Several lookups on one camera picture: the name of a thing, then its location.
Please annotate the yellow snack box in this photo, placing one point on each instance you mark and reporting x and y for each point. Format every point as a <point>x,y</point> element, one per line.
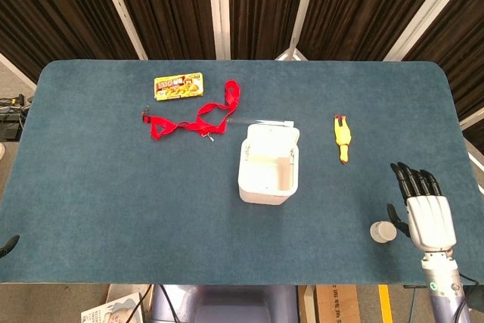
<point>179,86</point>

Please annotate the printed picture book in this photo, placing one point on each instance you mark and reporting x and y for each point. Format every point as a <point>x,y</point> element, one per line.
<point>113,309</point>

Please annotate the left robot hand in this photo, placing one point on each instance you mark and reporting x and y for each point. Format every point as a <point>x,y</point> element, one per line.
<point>9,245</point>

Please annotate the small grey cylinder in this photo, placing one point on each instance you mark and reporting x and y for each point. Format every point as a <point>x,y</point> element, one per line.
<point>383,231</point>

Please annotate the dark brown pleated curtain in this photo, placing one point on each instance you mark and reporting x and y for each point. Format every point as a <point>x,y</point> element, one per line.
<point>177,5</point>

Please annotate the clear plastic tube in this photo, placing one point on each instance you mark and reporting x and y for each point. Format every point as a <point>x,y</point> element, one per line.
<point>257,121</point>

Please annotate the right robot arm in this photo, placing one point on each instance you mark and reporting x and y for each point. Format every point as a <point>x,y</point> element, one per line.
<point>444,289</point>

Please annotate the white frame pole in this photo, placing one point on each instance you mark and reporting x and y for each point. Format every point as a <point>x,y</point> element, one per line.
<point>472,119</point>
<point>302,9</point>
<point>219,5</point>
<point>423,16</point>
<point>121,9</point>

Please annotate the brown cardboard box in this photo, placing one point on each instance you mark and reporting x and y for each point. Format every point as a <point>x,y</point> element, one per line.
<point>336,304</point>

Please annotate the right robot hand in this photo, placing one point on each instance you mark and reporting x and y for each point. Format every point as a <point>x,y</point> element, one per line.
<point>431,221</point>

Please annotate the black electronic device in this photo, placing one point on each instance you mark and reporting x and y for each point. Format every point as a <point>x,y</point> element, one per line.
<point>11,126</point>

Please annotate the yellow rubber chicken toy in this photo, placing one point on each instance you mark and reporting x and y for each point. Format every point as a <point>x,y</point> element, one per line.
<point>342,137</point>

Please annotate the white plastic container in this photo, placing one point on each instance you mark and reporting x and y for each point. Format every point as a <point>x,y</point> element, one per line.
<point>264,194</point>

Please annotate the blue-grey robot torso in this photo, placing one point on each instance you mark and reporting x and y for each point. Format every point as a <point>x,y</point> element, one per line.
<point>227,304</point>

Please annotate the blue table cloth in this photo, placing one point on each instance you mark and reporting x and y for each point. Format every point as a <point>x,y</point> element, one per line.
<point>113,205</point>

